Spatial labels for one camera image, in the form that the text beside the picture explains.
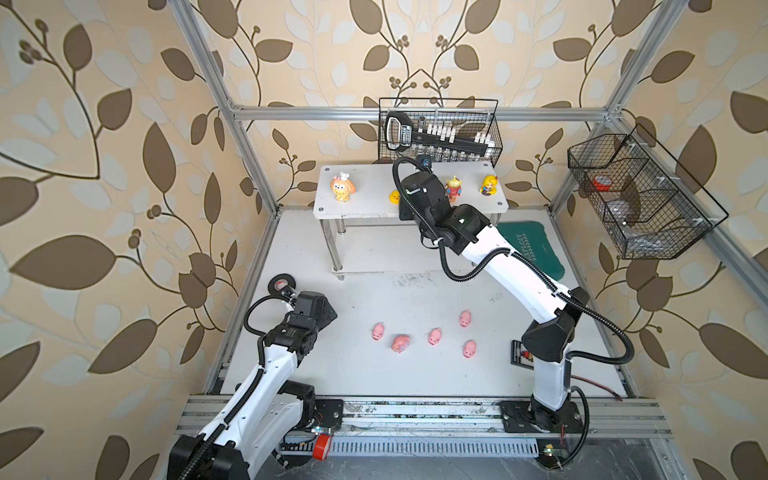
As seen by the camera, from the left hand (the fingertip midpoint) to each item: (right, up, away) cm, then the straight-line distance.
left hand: (312, 311), depth 84 cm
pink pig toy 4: (+45, -11, 0) cm, 46 cm away
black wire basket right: (+87, +28, -11) cm, 92 cm away
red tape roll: (+81, +36, -4) cm, 88 cm away
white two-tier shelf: (+16, +34, -6) cm, 38 cm away
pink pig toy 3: (+35, -8, +2) cm, 36 cm away
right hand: (+28, +32, -9) cm, 44 cm away
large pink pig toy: (+25, -8, -2) cm, 27 cm away
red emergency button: (+6, -27, -16) cm, 32 cm away
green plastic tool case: (+72, +21, +21) cm, 78 cm away
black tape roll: (-17, +8, +15) cm, 24 cm away
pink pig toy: (+19, -6, +3) cm, 20 cm away
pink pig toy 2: (+45, -4, +5) cm, 46 cm away
